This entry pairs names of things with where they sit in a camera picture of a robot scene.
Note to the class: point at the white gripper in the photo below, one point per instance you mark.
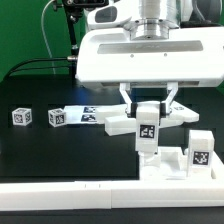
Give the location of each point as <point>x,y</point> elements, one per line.
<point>188,56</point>

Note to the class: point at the white chair seat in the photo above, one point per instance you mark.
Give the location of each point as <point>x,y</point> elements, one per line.
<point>170,163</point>

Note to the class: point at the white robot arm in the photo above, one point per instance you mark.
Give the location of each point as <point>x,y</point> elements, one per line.
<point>148,19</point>

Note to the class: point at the flat white chair back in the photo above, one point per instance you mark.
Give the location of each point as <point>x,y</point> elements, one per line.
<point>80,114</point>

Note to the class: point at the white chair nut cube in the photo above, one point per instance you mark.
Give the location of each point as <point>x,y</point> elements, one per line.
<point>22,116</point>

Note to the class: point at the rear long white bar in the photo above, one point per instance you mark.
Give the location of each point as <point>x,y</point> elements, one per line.
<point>179,113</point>

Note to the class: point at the white obstacle fence wall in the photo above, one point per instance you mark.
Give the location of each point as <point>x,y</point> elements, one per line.
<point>115,194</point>

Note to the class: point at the black camera stand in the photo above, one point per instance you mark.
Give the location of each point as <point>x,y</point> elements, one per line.
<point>74,10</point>

